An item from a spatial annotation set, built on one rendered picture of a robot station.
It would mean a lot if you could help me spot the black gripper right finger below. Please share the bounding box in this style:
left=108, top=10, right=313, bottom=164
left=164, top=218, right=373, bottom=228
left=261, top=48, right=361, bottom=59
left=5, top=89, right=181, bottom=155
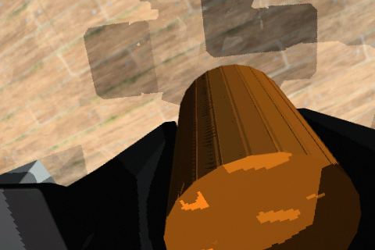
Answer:
left=297, top=109, right=375, bottom=250

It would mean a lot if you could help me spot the orange knob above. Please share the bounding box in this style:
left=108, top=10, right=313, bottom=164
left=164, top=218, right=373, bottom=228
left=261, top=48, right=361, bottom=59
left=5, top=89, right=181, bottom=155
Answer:
left=163, top=63, right=362, bottom=250

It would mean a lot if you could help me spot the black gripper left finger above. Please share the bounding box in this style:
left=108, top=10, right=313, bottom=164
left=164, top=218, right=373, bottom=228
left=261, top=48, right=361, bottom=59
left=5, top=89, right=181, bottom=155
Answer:
left=0, top=121, right=177, bottom=250

